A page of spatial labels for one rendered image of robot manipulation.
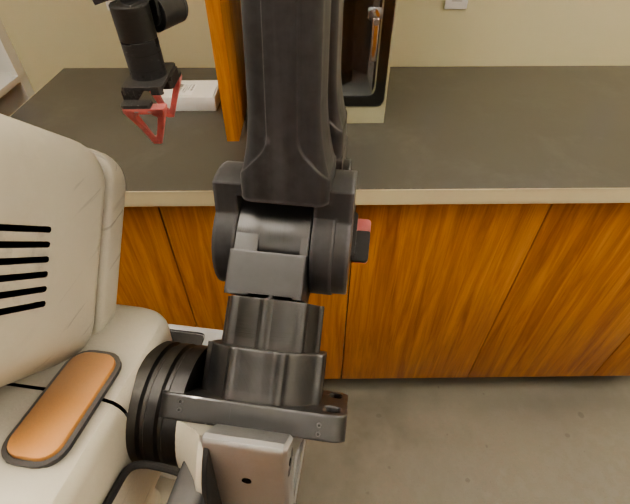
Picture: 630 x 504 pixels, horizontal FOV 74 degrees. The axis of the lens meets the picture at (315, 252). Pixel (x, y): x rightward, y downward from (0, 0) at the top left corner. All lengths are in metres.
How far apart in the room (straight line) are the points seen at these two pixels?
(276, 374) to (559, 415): 1.62
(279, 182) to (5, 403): 0.21
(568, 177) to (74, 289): 0.99
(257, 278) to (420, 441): 1.37
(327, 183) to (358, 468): 1.34
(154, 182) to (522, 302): 1.03
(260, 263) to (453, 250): 0.86
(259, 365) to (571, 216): 0.98
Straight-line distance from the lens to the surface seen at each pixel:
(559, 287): 1.35
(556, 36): 1.73
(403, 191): 0.93
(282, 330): 0.28
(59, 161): 0.28
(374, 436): 1.60
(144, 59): 0.76
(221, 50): 1.01
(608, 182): 1.12
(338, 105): 0.39
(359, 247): 0.60
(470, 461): 1.64
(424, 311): 1.29
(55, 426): 0.29
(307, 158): 0.28
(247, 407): 0.28
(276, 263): 0.29
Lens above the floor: 1.46
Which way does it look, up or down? 44 degrees down
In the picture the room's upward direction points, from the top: straight up
